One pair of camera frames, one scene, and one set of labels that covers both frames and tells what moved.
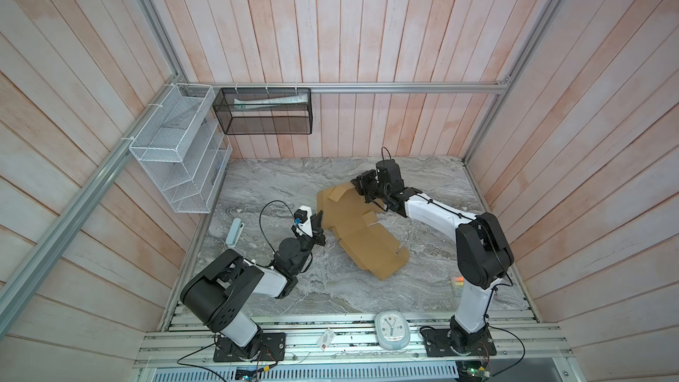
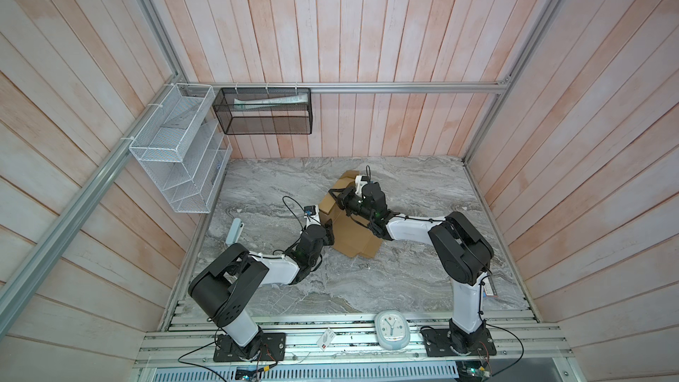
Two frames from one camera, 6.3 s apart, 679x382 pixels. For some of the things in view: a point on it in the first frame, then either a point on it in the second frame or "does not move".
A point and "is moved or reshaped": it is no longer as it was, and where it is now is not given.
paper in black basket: [252, 103] does not move
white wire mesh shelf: [184, 145] does not move
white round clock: [392, 330] does not move
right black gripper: [360, 184] -> [347, 195]
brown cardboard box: [371, 248] is moved or reshaped
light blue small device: [234, 233] does not move
